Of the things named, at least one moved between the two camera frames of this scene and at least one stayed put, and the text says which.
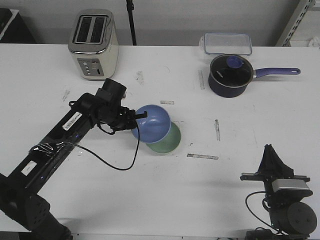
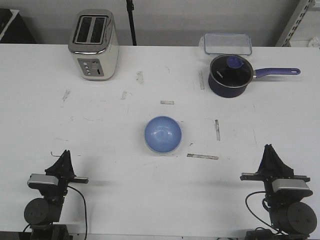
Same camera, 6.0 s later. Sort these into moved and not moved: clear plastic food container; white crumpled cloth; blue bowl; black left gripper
Moved: blue bowl; black left gripper
Not moved: white crumpled cloth; clear plastic food container
